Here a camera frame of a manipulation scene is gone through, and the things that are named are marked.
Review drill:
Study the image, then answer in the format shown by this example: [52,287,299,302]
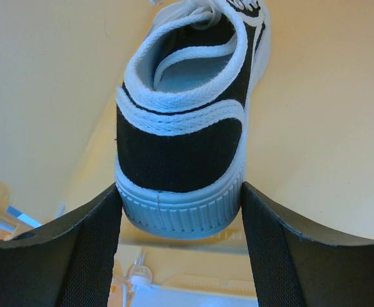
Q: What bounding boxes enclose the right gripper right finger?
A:
[241,182,374,306]

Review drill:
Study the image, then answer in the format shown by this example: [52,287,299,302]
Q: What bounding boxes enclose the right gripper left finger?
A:
[0,185,122,306]

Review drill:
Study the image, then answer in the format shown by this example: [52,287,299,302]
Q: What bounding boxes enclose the black white sneaker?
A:
[115,1,271,240]

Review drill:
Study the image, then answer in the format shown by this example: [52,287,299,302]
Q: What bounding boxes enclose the yellow shoe cabinet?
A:
[0,1,374,306]

